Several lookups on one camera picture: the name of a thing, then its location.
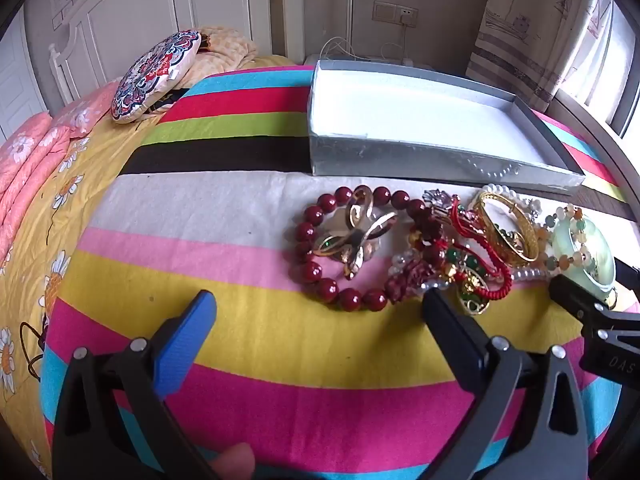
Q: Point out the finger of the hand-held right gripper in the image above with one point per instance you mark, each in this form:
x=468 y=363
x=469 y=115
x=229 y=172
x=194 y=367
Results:
x=629 y=272
x=580 y=300

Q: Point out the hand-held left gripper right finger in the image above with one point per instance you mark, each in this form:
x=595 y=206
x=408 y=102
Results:
x=452 y=332

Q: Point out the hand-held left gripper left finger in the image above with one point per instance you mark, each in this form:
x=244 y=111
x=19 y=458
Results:
x=184 y=342

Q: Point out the pale green jade bangle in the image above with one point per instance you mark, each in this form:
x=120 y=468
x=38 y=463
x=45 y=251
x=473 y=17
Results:
x=567 y=240

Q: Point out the gold bangle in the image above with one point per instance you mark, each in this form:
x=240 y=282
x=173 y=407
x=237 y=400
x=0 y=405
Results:
x=520 y=251

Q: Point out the gold butterfly brooch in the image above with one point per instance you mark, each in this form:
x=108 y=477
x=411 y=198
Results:
x=357 y=245

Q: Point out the silver rhinestone brooch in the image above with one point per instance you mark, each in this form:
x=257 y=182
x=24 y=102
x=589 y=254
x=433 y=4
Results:
x=437 y=199

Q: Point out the silver box with white lining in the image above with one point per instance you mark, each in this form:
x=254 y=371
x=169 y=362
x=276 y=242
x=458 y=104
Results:
x=400 y=105

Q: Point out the person's left hand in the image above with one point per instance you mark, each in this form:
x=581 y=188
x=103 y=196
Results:
x=234 y=462

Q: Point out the colourful striped bedsheet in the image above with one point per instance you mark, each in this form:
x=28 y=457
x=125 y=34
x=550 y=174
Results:
x=225 y=240

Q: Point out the window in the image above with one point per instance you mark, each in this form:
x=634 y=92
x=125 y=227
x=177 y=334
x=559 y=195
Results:
x=600 y=60

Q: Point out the folded pink floral quilt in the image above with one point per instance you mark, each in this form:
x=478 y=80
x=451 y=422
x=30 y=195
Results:
x=30 y=160

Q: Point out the pink floral pillow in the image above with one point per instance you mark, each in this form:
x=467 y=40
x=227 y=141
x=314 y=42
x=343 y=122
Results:
x=85 y=110

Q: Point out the printed beige curtain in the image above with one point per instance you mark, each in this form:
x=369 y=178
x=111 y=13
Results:
x=530 y=30

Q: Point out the round patterned cushion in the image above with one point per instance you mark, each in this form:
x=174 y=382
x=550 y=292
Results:
x=155 y=75

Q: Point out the beige quilted blanket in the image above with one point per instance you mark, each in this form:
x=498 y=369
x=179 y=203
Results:
x=225 y=55

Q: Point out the white wardrobe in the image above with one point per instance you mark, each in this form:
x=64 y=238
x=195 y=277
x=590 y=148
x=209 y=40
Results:
x=15 y=85

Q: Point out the white plug charger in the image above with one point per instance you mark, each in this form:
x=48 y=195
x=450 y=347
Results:
x=407 y=20

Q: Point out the white wooden headboard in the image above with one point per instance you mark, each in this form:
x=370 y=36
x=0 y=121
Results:
x=140 y=5

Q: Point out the wall socket panel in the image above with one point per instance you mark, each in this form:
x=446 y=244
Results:
x=387 y=11

